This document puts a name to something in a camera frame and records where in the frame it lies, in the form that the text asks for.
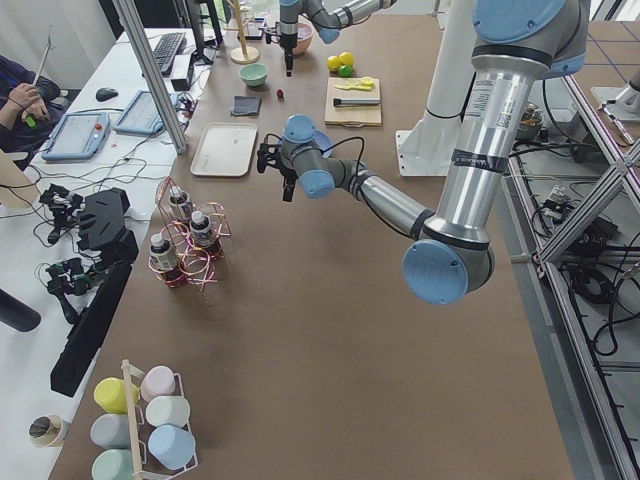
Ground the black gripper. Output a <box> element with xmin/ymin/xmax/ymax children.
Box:
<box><xmin>264</xmin><ymin>21</ymin><xmax>298</xmax><ymax>77</ymax></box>
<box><xmin>256</xmin><ymin>133</ymin><xmax>298</xmax><ymax>202</ymax></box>

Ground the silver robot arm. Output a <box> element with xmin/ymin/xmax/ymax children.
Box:
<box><xmin>265</xmin><ymin>0</ymin><xmax>396</xmax><ymax>77</ymax></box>
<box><xmin>257</xmin><ymin>1</ymin><xmax>590</xmax><ymax>305</ymax></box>

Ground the blue plate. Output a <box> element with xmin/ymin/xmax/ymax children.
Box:
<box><xmin>314</xmin><ymin>130</ymin><xmax>333</xmax><ymax>158</ymax></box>

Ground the pink bowl with ice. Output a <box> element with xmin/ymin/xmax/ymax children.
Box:
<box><xmin>293</xmin><ymin>22</ymin><xmax>315</xmax><ymax>56</ymax></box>

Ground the green bowl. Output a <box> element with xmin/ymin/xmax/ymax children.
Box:
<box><xmin>239</xmin><ymin>63</ymin><xmax>268</xmax><ymax>87</ymax></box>

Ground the wooden mug tree stand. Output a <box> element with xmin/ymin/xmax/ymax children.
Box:
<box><xmin>226</xmin><ymin>0</ymin><xmax>260</xmax><ymax>65</ymax></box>

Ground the yellow lemon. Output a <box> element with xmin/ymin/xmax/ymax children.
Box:
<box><xmin>338</xmin><ymin>51</ymin><xmax>355</xmax><ymax>67</ymax></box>
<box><xmin>326</xmin><ymin>56</ymin><xmax>342</xmax><ymax>72</ymax></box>

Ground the green lime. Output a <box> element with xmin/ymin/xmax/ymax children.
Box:
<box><xmin>337</xmin><ymin>65</ymin><xmax>353</xmax><ymax>78</ymax></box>

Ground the steel muddler black tip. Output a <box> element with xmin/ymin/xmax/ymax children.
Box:
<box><xmin>332</xmin><ymin>97</ymin><xmax>381</xmax><ymax>107</ymax></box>

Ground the grey folded cloth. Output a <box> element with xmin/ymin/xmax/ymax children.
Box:
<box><xmin>230</xmin><ymin>96</ymin><xmax>262</xmax><ymax>116</ymax></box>

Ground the cream rectangular tray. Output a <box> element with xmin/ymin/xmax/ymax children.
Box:
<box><xmin>190</xmin><ymin>122</ymin><xmax>257</xmax><ymax>178</ymax></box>

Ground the wooden cutting board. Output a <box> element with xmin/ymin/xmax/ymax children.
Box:
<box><xmin>324</xmin><ymin>77</ymin><xmax>382</xmax><ymax>127</ymax></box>

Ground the dark drink bottle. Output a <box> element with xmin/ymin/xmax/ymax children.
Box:
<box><xmin>189</xmin><ymin>210</ymin><xmax>219</xmax><ymax>258</ymax></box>
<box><xmin>149</xmin><ymin>233</ymin><xmax>180</xmax><ymax>285</ymax></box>
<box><xmin>169</xmin><ymin>185</ymin><xmax>193</xmax><ymax>222</ymax></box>

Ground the black keyboard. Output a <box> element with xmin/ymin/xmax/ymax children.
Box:
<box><xmin>153</xmin><ymin>32</ymin><xmax>186</xmax><ymax>76</ymax></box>

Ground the white pillar base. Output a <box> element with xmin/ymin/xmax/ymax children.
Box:
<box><xmin>396</xmin><ymin>0</ymin><xmax>476</xmax><ymax>177</ymax></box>

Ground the blue teach pendant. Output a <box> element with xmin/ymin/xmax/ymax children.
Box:
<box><xmin>41</xmin><ymin>111</ymin><xmax>110</xmax><ymax>162</ymax></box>
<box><xmin>113</xmin><ymin>90</ymin><xmax>164</xmax><ymax>136</ymax></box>

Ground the black computer mouse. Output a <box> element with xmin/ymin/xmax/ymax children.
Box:
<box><xmin>95</xmin><ymin>87</ymin><xmax>119</xmax><ymax>102</ymax></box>

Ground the pink cup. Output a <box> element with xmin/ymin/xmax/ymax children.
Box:
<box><xmin>140</xmin><ymin>365</ymin><xmax>176</xmax><ymax>402</ymax></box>

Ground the white cup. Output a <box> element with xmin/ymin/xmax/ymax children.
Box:
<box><xmin>145</xmin><ymin>396</ymin><xmax>191</xmax><ymax>428</ymax></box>

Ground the seated person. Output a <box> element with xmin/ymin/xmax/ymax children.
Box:
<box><xmin>1</xmin><ymin>56</ymin><xmax>64</xmax><ymax>153</ymax></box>

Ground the yellow cup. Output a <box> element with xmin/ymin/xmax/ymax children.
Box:
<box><xmin>93</xmin><ymin>377</ymin><xmax>127</xmax><ymax>414</ymax></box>

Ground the blue cup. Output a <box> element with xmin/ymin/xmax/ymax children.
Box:
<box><xmin>148</xmin><ymin>424</ymin><xmax>196</xmax><ymax>470</ymax></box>

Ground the grey cup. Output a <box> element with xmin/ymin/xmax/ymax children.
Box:
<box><xmin>90</xmin><ymin>413</ymin><xmax>130</xmax><ymax>449</ymax></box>

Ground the white cup rack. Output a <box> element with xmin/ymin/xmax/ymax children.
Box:
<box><xmin>121</xmin><ymin>359</ymin><xmax>199</xmax><ymax>479</ymax></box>

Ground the green cup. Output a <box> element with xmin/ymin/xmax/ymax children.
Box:
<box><xmin>91</xmin><ymin>449</ymin><xmax>133</xmax><ymax>480</ymax></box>

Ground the tape roll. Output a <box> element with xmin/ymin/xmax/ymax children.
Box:
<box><xmin>28</xmin><ymin>414</ymin><xmax>70</xmax><ymax>447</ymax></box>

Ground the copper wire bottle rack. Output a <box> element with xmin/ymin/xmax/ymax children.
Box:
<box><xmin>148</xmin><ymin>176</ymin><xmax>231</xmax><ymax>289</ymax></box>

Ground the aluminium frame post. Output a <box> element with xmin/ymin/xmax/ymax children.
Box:
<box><xmin>113</xmin><ymin>0</ymin><xmax>188</xmax><ymax>154</ymax></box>

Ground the black camera gripper device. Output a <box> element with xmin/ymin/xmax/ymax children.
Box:
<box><xmin>39</xmin><ymin>184</ymin><xmax>139</xmax><ymax>271</ymax></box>

